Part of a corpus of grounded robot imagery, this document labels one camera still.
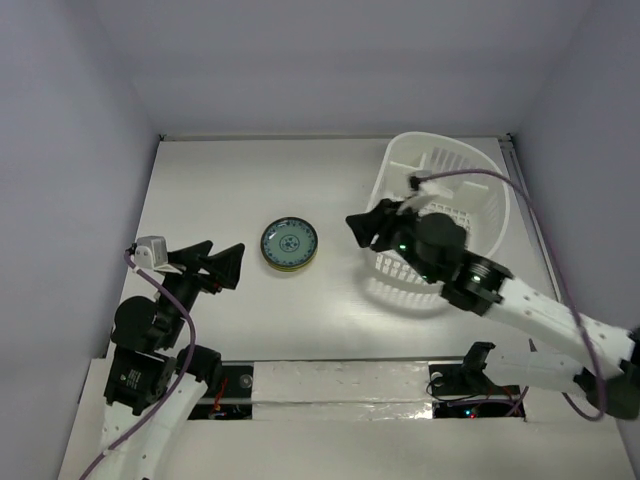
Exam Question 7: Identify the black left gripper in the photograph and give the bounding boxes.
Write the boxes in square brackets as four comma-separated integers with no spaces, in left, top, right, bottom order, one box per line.
[158,237,245,344]

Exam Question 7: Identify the lime green plate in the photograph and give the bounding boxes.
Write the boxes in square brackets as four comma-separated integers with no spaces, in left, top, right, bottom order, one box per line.
[266,252,316,272]

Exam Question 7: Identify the dark green patterned plate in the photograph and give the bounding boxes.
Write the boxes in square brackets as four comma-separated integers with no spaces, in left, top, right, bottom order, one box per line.
[259,216,319,261]

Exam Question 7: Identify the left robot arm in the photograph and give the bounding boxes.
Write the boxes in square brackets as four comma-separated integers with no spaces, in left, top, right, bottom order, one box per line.
[82,236,253,479]

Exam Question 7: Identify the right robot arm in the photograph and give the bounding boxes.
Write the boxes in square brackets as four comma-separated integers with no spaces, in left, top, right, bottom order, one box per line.
[346,199,639,420]

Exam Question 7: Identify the white plastic dish rack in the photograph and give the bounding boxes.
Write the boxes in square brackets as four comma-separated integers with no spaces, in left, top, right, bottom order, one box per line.
[363,131,511,294]

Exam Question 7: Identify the white foam block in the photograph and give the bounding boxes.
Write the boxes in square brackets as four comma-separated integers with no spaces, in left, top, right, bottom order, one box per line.
[251,361,433,421]

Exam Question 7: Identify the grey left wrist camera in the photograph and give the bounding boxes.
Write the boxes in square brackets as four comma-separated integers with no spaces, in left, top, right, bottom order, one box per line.
[130,235,169,271]

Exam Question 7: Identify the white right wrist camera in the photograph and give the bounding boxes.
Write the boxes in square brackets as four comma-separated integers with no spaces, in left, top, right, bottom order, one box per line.
[396,170,440,215]

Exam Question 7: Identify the aluminium rail right edge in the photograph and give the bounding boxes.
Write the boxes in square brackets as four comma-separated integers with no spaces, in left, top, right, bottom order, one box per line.
[498,133,563,301]

